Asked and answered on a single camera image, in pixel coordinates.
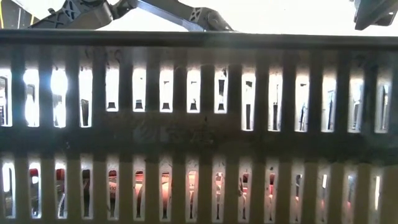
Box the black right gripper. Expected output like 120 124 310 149
353 0 398 31

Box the black plastic basket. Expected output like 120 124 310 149
0 29 398 224

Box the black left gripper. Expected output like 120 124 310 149
29 0 234 32

